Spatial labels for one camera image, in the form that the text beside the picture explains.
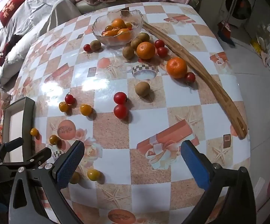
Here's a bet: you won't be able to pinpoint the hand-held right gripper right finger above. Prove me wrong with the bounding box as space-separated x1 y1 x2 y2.
180 140 258 224

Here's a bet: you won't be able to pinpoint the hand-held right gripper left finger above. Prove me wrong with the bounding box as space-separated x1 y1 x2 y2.
8 140 86 224

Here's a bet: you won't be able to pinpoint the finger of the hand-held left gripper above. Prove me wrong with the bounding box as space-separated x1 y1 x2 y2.
0 137 24 159
0 147 53 171

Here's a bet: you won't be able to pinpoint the shallow grey tray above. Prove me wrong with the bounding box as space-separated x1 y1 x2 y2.
1 96 36 166

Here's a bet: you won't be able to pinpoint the checkered printed tablecloth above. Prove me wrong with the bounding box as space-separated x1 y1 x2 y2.
9 2 252 224

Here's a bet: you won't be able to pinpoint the dark red clothes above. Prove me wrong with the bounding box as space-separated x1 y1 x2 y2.
0 34 21 66

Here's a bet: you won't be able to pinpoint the orange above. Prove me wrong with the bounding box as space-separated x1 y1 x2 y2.
117 28 132 41
136 41 156 60
112 19 126 29
166 57 188 79
102 29 118 37

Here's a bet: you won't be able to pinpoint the brown kiwi left of bowl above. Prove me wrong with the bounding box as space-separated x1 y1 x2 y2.
90 40 102 51

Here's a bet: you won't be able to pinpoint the long wooden stick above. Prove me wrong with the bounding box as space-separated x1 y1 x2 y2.
120 9 248 140

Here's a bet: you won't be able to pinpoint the red pillow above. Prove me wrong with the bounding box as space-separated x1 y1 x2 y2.
0 0 28 27

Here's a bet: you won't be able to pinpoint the red and blue item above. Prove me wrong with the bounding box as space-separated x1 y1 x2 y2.
217 20 235 47

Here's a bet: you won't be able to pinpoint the grey quilt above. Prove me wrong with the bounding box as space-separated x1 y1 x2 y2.
0 0 84 84

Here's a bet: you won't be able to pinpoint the beige leather sofa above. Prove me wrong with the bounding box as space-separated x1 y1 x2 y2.
75 0 199 14

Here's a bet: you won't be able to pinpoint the glass bowl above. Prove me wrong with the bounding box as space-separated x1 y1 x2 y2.
92 9 144 46

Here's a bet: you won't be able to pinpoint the white washing machine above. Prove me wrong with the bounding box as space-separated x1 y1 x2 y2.
220 0 258 28

